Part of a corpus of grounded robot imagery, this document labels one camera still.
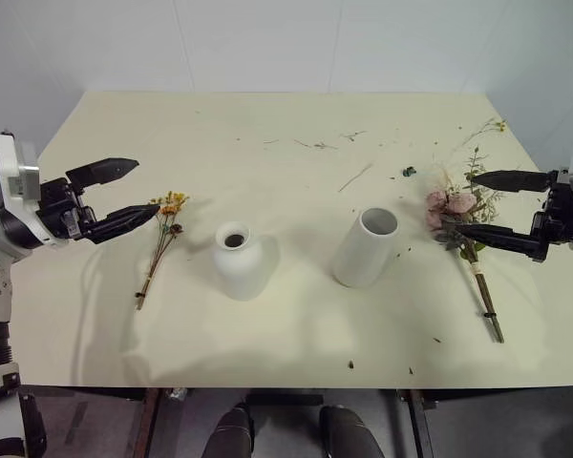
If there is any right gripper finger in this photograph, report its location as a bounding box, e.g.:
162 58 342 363
471 169 557 194
452 223 551 263

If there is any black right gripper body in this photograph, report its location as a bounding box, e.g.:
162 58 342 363
528 182 573 245

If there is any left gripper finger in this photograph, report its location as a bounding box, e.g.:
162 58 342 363
65 156 141 190
80 203 161 246

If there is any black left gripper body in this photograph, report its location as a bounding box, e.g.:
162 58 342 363
36 175 98 242

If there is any white bottle-shaped vase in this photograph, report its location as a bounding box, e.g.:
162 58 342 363
212 220 269 302

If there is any white cylinder vase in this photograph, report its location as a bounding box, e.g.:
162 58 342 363
330 206 400 289

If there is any small yellow dried flower bunch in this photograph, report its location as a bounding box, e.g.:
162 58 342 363
134 190 191 312

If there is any pink dried flower bouquet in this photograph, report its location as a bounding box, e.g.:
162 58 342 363
424 117 508 345

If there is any pale dry straw stem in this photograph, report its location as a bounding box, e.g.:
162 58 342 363
337 162 374 194

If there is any white robot torso shell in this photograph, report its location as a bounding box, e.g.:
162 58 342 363
0 362 47 458

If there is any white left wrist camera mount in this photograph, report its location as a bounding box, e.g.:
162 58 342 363
0 133 71 247

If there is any black table frame bar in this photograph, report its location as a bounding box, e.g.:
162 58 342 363
396 388 436 458

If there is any brown table frame bar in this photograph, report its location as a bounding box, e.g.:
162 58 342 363
134 387 162 458

